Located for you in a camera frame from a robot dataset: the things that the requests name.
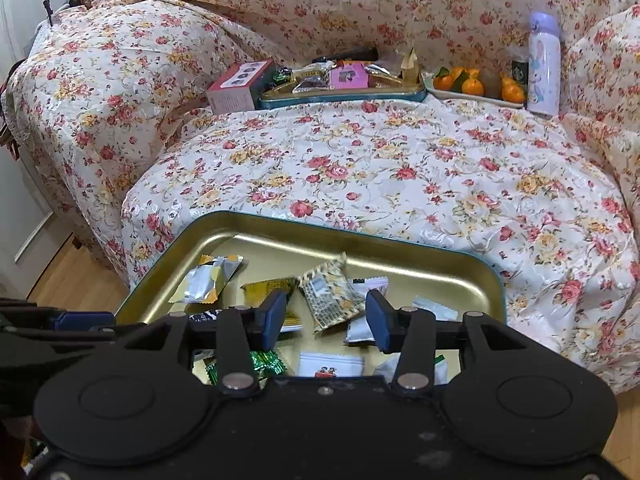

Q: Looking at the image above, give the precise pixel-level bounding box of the pink snack packet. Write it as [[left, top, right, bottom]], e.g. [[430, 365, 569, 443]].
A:
[[329, 62, 370, 90]]

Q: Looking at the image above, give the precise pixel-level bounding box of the purple white thermos bottle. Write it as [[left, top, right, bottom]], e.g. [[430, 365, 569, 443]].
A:
[[526, 11, 563, 117]]

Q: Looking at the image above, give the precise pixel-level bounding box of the yellow black patterned packet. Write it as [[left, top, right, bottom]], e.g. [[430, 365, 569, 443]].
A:
[[297, 252, 367, 333]]

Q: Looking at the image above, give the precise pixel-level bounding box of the pile of tangerines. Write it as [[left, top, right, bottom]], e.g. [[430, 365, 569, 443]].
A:
[[432, 65, 527, 103]]

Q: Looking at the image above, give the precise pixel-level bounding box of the green white snack packet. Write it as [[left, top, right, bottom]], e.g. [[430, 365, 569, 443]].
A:
[[374, 352, 448, 386]]

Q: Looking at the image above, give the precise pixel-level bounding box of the plain white snack packet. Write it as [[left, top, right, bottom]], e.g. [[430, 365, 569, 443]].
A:
[[344, 310, 378, 346]]

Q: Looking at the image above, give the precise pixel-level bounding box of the white oblong plate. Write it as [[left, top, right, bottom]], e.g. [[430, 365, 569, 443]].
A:
[[425, 77, 528, 109]]

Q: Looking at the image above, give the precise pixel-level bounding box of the gold snack packet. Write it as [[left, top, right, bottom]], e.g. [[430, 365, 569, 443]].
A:
[[240, 277, 303, 333]]

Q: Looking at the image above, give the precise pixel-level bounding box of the gold tin tray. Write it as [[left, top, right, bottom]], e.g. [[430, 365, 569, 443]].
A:
[[114, 211, 507, 386]]

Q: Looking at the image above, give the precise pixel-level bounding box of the gold paper wrapper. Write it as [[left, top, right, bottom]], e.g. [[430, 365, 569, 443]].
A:
[[399, 46, 423, 82]]

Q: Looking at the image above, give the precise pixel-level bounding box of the teal tin full of packets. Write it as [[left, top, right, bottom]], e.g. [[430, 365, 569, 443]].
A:
[[257, 62, 428, 110]]

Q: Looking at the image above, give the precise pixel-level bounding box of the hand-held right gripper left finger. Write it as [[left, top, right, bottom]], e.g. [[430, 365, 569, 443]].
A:
[[117, 290, 287, 393]]

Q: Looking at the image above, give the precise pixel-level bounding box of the long black object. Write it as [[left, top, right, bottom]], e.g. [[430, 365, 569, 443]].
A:
[[312, 47, 380, 65]]

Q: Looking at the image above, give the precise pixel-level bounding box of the pink cardboard box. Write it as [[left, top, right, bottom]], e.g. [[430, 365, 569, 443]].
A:
[[206, 59, 275, 113]]

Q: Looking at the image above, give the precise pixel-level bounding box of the yellow silver snack packet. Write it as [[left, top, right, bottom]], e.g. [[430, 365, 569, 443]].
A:
[[169, 254, 245, 305]]

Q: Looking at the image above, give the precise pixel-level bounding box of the dark patterned snack packet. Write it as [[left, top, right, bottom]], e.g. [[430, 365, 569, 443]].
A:
[[292, 72, 331, 93]]

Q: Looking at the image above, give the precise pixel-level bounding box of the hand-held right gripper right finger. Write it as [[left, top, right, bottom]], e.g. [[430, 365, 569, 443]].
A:
[[365, 290, 531, 395]]

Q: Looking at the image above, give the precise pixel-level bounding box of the white packet with red print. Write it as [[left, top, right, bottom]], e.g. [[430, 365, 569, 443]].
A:
[[297, 352, 368, 378]]

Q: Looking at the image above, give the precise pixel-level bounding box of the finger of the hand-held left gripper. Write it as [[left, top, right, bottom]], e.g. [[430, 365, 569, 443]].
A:
[[52, 311, 118, 342]]

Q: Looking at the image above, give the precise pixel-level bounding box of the orange snack packet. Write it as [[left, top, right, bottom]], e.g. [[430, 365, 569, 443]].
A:
[[367, 67, 401, 88]]

